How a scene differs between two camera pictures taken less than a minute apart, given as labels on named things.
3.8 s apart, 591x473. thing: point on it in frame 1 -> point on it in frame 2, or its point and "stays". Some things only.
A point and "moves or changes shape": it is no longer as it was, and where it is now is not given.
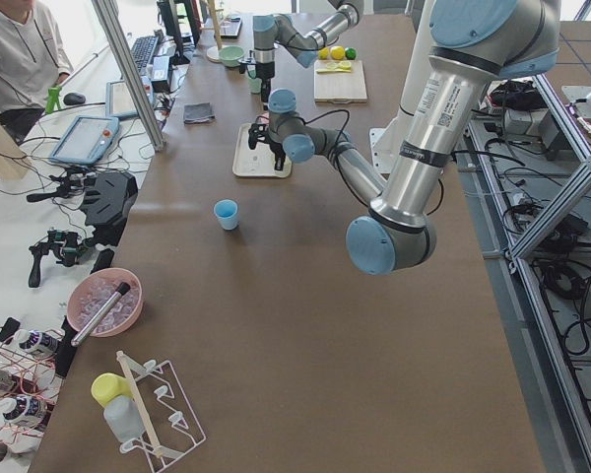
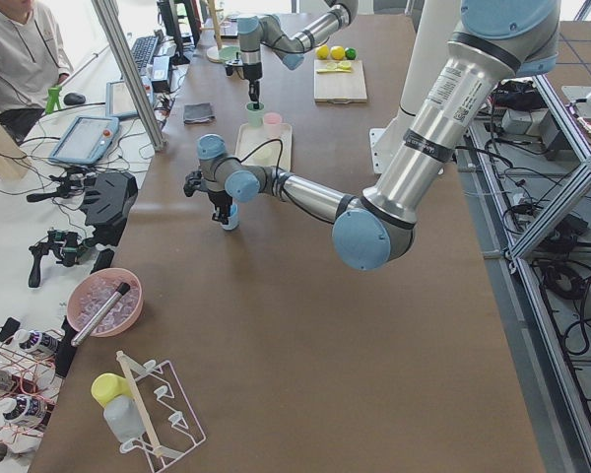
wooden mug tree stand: (213, 53) stays
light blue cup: (227, 211) stays
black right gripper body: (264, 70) -> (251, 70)
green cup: (254, 85) moves or changes shape
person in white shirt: (23, 57) stays
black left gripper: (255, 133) -> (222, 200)
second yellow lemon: (337, 52) stays
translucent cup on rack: (124, 418) stays
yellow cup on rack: (107, 385) stays
